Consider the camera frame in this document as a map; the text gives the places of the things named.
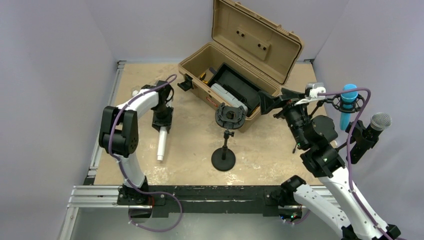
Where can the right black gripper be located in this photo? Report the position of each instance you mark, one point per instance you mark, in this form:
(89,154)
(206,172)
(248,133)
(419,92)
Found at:
(267,101)

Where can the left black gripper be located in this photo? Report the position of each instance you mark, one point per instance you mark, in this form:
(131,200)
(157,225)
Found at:
(157,123)

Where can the white microphone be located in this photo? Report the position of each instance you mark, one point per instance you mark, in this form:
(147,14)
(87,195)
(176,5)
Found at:
(161,146)

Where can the black round-base mic stand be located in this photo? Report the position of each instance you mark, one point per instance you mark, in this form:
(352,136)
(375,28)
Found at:
(229,118)

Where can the black tripod shock-mount stand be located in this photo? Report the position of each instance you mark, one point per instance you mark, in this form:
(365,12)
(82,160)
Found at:
(336,102)

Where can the blue microphone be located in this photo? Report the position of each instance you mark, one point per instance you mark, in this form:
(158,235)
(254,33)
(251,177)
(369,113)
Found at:
(347,99)

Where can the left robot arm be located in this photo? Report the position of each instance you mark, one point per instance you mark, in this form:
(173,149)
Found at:
(119,136)

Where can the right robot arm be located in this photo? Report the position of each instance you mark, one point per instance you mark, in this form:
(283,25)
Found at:
(351,216)

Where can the black silver-grille microphone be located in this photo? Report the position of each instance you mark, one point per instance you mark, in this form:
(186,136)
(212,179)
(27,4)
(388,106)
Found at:
(365,138)

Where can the grey case in toolbox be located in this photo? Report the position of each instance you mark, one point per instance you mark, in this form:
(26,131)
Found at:
(228,97)

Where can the tan plastic toolbox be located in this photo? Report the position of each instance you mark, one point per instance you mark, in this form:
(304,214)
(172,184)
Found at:
(257,48)

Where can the black toolbox tray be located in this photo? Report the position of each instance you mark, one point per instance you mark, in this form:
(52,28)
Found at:
(233,81)

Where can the yellow tool in toolbox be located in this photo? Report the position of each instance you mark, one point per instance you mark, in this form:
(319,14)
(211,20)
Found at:
(207,75)

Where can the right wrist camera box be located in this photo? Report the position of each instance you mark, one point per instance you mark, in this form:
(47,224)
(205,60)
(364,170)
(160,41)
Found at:
(312,91)

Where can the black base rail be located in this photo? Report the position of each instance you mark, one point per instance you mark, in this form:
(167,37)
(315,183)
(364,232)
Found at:
(202,199)

